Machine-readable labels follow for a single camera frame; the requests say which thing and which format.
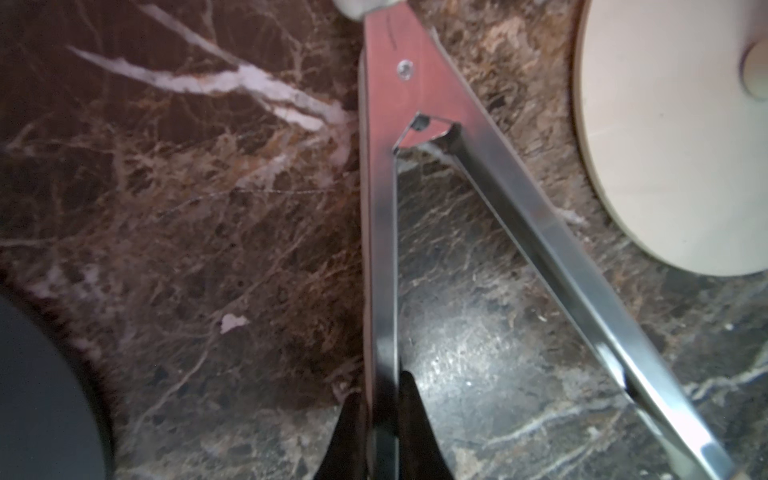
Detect grey utensil rack stand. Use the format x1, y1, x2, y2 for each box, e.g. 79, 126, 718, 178
1, 288, 114, 479

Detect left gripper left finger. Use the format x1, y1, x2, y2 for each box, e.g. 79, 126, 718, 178
313, 392, 367, 480

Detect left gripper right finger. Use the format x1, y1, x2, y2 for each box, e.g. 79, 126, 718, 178
398, 371, 454, 480

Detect cream steel tongs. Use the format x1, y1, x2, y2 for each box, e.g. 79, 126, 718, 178
338, 1, 748, 479

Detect cream utensil rack stand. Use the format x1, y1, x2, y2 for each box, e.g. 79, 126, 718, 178
573, 1, 767, 276

